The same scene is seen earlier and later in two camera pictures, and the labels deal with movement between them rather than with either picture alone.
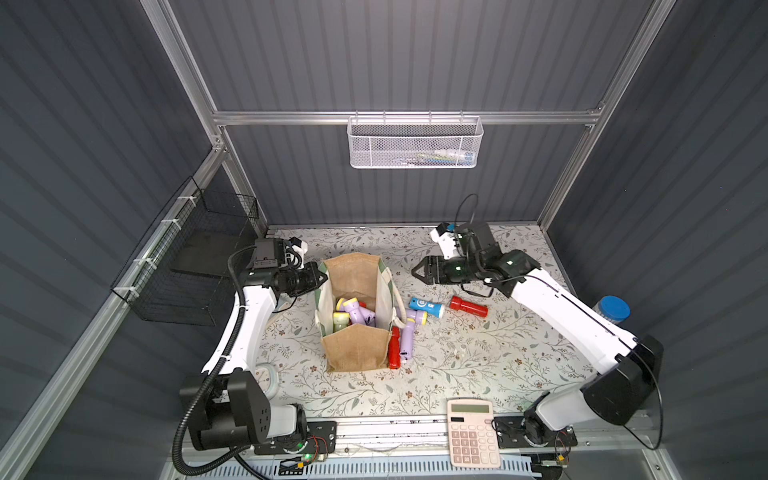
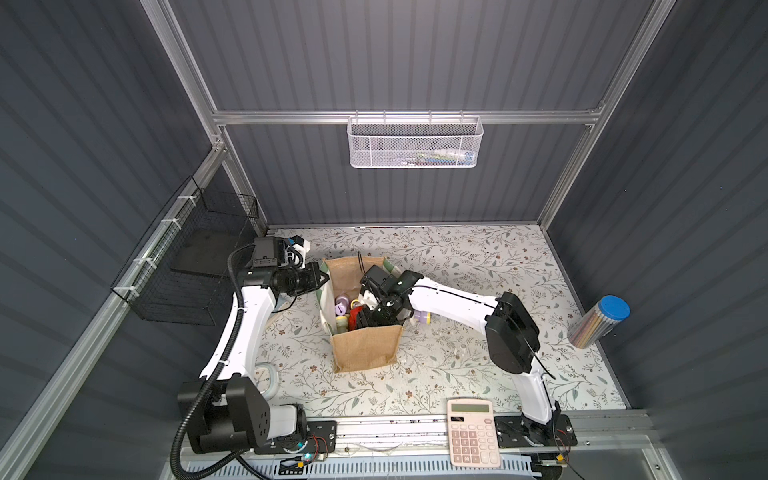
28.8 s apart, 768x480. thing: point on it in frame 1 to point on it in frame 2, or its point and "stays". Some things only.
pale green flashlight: x=340 y=320 stays
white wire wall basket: x=414 y=142 stays
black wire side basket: x=181 y=275 stays
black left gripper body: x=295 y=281 stays
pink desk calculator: x=472 y=434 stays
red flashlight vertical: x=394 y=348 to x=353 y=318
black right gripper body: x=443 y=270 to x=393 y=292
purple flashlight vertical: x=407 y=340 to x=342 y=305
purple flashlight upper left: x=417 y=316 stays
